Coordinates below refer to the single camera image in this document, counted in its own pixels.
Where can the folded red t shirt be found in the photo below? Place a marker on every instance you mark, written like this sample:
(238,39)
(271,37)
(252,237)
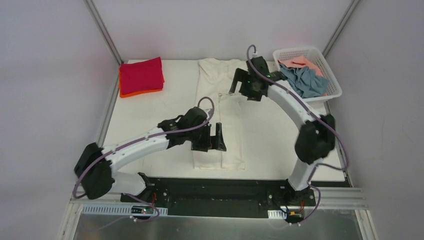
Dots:
(151,64)

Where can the left corner aluminium post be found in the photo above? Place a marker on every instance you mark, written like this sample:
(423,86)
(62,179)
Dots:
(96,16)

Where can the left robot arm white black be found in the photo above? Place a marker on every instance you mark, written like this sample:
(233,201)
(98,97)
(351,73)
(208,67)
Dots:
(98,168)

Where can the blue grey t shirt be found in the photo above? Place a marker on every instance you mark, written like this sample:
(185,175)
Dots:
(305,81)

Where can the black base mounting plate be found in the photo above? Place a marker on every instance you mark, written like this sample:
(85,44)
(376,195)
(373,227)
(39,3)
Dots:
(224,198)

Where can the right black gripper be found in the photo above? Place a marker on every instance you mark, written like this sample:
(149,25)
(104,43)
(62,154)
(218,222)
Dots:
(242,81)

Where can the cream white t shirt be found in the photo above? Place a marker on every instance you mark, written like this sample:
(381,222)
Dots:
(214,81)

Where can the white plastic laundry basket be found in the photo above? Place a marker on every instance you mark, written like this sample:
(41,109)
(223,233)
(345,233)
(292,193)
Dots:
(315,56)

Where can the right corner aluminium post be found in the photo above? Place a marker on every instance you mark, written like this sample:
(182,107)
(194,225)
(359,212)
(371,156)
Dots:
(349,12)

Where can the corner aluminium post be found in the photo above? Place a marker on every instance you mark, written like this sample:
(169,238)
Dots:
(96,16)
(349,12)

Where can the right white cable duct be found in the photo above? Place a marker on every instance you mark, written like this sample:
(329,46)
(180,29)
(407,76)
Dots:
(277,214)

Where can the pink t shirt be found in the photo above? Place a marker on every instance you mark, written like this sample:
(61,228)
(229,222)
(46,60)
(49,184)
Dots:
(300,62)

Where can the white cable duct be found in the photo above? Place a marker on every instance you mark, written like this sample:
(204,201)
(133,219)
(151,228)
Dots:
(123,210)
(277,214)

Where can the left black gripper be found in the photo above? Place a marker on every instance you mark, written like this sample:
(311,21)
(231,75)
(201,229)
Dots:
(205,144)

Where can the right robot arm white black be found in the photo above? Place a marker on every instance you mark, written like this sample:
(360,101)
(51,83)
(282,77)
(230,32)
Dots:
(315,138)

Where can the folded orange t shirt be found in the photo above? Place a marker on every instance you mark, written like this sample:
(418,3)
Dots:
(134,82)

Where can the left white cable duct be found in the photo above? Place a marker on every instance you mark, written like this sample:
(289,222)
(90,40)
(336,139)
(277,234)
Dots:
(123,210)

